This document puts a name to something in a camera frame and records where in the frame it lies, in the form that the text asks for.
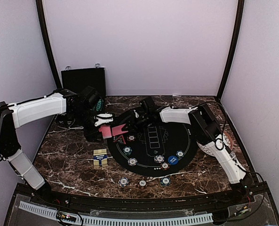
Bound brown white chip stack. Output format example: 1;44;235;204
138;180;147;188

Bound red card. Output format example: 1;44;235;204
112;124;128;137

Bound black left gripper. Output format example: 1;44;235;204
70;107;104;143

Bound green chips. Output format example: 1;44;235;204
122;146;132;156
176;150;184;158

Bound blue gold card box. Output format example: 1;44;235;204
93;149;108;167

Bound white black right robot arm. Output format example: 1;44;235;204
122;103;252;204

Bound green blue chip stack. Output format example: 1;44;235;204
160;177;171;186

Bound blue white chip stack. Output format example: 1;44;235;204
119;177;129;187

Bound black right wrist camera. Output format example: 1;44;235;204
139;97;157;116

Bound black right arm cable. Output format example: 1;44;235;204
200;101;231;146

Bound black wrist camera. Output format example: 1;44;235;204
79;86;101;108
139;97;157;116

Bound blue small blind button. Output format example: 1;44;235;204
167;155;179;165

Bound black poker chip case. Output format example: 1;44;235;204
56;66;107;129

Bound round black poker mat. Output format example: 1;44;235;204
107;122;198;177

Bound red backed card deck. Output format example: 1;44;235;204
99;125;112;139

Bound floral patterned ceramic plate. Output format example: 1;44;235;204
197;132;233;157

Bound brown chips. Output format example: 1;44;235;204
160;162;170;170
127;135;136;142

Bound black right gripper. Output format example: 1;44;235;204
123;112;152;133

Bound green chip row right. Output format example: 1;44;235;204
92;99;105;112

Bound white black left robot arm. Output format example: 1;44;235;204
0;87;113;205

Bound white slotted cable duct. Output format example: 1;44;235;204
18;201;213;226

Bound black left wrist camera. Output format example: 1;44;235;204
79;86;101;108

